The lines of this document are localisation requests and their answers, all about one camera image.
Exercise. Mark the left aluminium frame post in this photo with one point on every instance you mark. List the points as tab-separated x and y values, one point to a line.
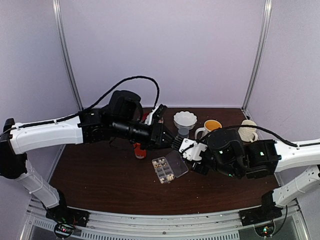
56	4

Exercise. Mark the cream ribbed mug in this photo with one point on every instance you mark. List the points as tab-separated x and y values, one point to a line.
248	134

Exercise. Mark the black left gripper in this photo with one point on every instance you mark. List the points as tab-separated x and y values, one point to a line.
156	141

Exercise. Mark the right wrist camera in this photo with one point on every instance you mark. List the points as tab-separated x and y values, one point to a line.
188	147

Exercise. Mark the white scalloped bowl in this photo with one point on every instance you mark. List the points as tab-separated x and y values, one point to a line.
185	119

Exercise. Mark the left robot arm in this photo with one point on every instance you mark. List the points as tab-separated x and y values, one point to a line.
17	139

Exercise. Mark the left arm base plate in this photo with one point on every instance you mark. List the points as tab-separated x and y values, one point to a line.
68	216

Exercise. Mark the aluminium front rail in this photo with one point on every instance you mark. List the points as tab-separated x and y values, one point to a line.
225	225

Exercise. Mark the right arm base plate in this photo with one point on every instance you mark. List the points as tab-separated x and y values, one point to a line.
259	214

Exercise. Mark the clear plastic pill organizer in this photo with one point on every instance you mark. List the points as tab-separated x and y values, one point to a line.
169	167

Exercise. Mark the right aluminium frame post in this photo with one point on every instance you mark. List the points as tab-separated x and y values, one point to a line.
264	30

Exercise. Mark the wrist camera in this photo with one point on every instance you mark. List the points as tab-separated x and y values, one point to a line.
155	115
188	147

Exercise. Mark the floral mug yellow inside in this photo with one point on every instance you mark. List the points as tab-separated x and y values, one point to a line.
209	126

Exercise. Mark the grey cap pill bottle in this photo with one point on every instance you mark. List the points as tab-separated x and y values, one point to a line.
183	132

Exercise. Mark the aluminium frame post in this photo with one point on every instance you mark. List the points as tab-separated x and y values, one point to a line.
264	30
56	4

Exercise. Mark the orange pill bottle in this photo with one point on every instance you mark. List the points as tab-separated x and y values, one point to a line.
139	153

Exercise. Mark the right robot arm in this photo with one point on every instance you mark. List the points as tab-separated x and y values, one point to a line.
268	157

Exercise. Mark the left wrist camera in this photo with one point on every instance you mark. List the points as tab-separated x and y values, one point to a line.
155	115

